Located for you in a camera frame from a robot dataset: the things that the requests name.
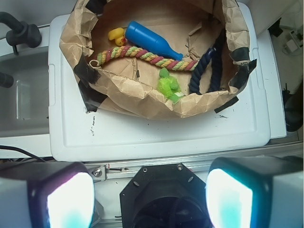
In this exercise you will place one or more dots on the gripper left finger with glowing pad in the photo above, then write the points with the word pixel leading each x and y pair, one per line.
pixel 46 195

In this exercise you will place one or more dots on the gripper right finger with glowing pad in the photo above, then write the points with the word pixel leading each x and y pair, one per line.
pixel 256 192

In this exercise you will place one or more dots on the green plush animal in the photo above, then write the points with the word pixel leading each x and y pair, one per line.
pixel 169 86

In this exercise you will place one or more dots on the white plastic bin lid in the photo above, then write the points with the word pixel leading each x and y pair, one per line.
pixel 79 135

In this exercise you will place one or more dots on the clear plastic bin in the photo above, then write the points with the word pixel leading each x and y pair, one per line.
pixel 24 106

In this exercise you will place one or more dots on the black object at right edge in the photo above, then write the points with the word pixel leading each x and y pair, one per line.
pixel 293 108

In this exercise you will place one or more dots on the brown paper bag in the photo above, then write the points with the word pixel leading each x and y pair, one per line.
pixel 213 32

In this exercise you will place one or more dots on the yellow rubber duck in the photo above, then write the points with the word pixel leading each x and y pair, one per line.
pixel 118 36

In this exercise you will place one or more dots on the blue plastic bottle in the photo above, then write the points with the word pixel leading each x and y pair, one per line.
pixel 149 40

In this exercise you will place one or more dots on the black octagonal mount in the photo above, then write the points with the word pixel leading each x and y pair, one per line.
pixel 164 196

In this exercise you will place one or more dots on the multicolour braided rope toy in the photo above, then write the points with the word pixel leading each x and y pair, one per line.
pixel 143 54

